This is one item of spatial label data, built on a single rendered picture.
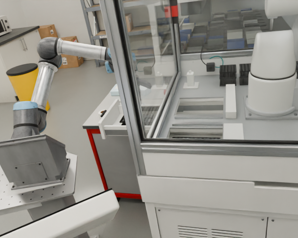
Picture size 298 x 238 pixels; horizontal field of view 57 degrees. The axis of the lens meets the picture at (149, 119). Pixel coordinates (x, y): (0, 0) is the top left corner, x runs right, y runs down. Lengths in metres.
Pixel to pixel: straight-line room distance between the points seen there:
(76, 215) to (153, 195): 0.52
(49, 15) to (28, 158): 5.07
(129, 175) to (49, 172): 0.77
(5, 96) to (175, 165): 4.24
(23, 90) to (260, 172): 3.47
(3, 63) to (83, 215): 4.21
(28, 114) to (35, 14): 5.05
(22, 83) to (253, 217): 3.39
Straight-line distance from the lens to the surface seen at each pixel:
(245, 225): 1.20
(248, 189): 1.04
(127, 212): 2.24
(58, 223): 0.66
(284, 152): 0.95
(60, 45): 1.65
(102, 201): 0.65
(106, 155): 1.99
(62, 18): 6.18
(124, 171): 2.03
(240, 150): 0.94
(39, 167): 1.42
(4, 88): 4.94
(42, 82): 1.71
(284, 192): 1.06
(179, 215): 1.20
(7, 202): 1.50
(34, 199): 1.44
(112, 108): 1.65
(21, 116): 1.50
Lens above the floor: 1.63
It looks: 29 degrees down
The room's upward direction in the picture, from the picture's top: 9 degrees counter-clockwise
